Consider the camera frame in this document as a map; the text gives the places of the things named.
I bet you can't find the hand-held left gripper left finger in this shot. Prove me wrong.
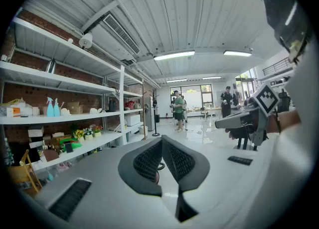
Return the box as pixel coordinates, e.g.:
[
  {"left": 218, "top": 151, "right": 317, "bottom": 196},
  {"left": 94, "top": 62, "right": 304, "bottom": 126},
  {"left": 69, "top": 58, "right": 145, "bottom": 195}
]
[{"left": 118, "top": 137, "right": 163, "bottom": 197}]

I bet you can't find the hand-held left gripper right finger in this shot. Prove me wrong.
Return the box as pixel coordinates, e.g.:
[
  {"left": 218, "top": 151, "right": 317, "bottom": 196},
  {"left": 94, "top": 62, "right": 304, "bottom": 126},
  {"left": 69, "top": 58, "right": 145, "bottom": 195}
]
[{"left": 161, "top": 134, "right": 210, "bottom": 223}]

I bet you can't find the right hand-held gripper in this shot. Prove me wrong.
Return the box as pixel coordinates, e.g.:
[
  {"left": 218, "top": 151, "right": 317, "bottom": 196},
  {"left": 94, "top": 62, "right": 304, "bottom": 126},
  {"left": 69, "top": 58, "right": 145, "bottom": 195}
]
[{"left": 214, "top": 82, "right": 281, "bottom": 147}]

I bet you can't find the person's right forearm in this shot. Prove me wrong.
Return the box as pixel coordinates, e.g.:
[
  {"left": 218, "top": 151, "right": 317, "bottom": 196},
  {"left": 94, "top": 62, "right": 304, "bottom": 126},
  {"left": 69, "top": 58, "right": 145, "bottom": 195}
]
[{"left": 268, "top": 110, "right": 302, "bottom": 134}]

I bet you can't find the person's right hand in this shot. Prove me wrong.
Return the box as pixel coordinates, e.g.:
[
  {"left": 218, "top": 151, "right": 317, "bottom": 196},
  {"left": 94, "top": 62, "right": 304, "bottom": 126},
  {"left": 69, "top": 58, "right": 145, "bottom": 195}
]
[{"left": 225, "top": 127, "right": 251, "bottom": 140}]

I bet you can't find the white table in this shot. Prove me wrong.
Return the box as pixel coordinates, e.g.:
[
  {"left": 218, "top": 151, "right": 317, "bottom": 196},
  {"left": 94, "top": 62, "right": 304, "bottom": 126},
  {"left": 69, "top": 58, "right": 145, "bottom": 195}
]
[{"left": 186, "top": 107, "right": 223, "bottom": 119}]

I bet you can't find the black stool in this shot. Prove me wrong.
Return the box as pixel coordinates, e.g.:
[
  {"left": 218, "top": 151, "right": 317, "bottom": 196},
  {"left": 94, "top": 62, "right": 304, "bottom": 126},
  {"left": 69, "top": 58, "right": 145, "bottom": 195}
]
[{"left": 233, "top": 137, "right": 258, "bottom": 152}]

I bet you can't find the black wrist band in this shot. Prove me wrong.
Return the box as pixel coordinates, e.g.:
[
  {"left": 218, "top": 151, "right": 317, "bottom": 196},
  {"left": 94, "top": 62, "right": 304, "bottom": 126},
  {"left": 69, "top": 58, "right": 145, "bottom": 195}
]
[{"left": 273, "top": 113, "right": 283, "bottom": 134}]

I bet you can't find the large black-framed window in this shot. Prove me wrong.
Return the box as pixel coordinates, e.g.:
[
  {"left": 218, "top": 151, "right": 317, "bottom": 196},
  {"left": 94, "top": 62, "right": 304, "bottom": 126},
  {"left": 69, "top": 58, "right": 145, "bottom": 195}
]
[{"left": 169, "top": 84, "right": 214, "bottom": 111}]

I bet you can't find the black coat stand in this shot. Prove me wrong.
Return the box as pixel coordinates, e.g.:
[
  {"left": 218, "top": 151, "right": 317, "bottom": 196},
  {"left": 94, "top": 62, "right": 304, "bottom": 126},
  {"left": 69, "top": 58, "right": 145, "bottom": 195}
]
[{"left": 150, "top": 88, "right": 161, "bottom": 137}]

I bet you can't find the red flower pot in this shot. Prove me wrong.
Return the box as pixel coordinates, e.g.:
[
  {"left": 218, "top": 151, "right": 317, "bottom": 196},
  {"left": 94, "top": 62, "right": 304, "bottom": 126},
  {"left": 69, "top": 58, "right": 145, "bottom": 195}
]
[{"left": 91, "top": 124, "right": 104, "bottom": 138}]

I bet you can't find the grey refrigerator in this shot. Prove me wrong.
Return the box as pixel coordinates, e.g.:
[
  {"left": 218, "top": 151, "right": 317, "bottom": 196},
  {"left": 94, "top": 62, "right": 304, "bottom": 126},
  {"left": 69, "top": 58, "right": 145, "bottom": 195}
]
[{"left": 146, "top": 96, "right": 156, "bottom": 132}]

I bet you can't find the green and red packet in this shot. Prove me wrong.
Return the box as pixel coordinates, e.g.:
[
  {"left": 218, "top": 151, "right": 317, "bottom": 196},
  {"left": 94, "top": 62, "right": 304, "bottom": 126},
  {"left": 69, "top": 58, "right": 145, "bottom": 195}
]
[{"left": 59, "top": 138, "right": 83, "bottom": 152}]

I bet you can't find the metal railing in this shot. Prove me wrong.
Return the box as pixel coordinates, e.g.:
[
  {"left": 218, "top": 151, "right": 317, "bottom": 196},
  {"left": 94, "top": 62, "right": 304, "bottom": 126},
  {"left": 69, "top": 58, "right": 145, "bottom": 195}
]
[{"left": 261, "top": 57, "right": 294, "bottom": 77}]

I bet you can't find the person's white shirt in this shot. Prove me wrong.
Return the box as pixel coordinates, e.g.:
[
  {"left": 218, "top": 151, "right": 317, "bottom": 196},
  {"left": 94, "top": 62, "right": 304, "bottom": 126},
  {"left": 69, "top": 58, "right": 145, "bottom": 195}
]
[{"left": 246, "top": 37, "right": 319, "bottom": 229}]

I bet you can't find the white metal shelving unit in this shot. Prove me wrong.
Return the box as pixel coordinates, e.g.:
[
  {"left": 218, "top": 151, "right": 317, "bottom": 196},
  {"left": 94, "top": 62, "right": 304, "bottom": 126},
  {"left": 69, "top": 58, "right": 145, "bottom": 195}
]
[{"left": 0, "top": 15, "right": 150, "bottom": 174}]

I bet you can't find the brown cardboard box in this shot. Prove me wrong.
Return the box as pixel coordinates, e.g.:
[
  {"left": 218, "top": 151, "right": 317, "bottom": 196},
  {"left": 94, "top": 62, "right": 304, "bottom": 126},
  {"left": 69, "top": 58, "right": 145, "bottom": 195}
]
[{"left": 66, "top": 101, "right": 84, "bottom": 115}]

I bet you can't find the teal spray bottle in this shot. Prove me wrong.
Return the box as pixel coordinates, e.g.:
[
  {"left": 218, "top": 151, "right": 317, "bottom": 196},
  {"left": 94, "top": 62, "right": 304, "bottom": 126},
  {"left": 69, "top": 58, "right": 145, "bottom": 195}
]
[
  {"left": 53, "top": 98, "right": 61, "bottom": 117},
  {"left": 46, "top": 97, "right": 55, "bottom": 117}
]

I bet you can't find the steel kettle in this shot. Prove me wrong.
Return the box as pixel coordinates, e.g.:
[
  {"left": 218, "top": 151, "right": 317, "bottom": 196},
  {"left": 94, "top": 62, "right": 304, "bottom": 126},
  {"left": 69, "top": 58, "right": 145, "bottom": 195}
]
[{"left": 45, "top": 58, "right": 57, "bottom": 75}]

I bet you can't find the white air conditioner vent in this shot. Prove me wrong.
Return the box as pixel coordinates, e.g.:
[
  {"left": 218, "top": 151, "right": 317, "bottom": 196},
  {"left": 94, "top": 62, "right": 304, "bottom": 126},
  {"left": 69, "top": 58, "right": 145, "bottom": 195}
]
[{"left": 102, "top": 13, "right": 141, "bottom": 55}]

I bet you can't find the orange and white box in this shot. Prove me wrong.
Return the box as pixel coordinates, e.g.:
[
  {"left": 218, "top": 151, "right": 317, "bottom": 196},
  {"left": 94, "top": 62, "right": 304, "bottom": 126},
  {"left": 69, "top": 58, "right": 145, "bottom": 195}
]
[{"left": 5, "top": 107, "right": 21, "bottom": 118}]

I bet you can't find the white spotlight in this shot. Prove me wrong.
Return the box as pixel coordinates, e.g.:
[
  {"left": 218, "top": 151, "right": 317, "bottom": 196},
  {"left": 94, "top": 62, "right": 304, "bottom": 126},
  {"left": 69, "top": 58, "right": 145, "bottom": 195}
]
[{"left": 78, "top": 32, "right": 94, "bottom": 50}]

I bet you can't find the black head-worn camera rig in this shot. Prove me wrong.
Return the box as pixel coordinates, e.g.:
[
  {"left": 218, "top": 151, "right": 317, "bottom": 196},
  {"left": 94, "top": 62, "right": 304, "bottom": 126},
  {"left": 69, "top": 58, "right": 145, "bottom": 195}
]
[{"left": 253, "top": 0, "right": 314, "bottom": 65}]

